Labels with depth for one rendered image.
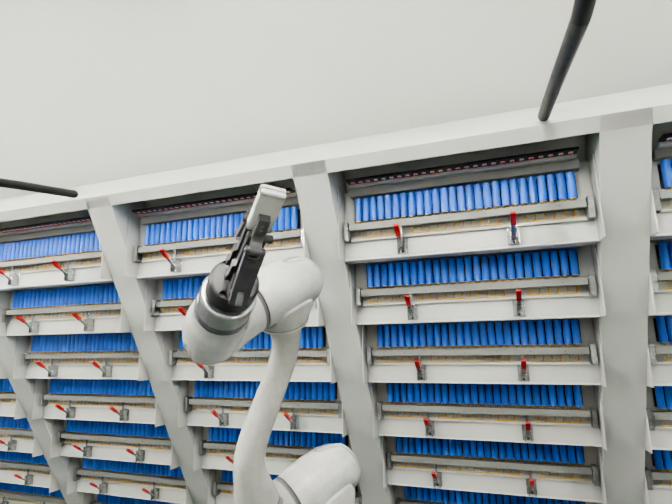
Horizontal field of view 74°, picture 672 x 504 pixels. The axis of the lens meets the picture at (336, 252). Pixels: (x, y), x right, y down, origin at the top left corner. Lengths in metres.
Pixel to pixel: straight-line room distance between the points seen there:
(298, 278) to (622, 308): 0.77
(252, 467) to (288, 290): 0.38
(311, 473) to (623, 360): 0.80
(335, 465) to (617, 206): 0.88
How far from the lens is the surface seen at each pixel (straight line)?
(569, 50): 0.80
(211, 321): 0.71
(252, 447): 0.99
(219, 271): 0.68
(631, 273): 1.21
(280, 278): 0.83
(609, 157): 1.12
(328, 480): 1.19
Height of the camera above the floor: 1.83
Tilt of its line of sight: 17 degrees down
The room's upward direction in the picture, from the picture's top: 11 degrees counter-clockwise
